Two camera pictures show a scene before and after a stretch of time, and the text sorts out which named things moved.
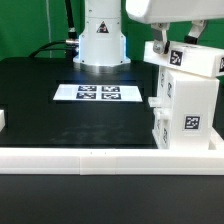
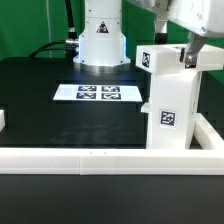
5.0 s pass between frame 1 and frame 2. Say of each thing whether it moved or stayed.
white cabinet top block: moved
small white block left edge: stayed
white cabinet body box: moved
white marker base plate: stayed
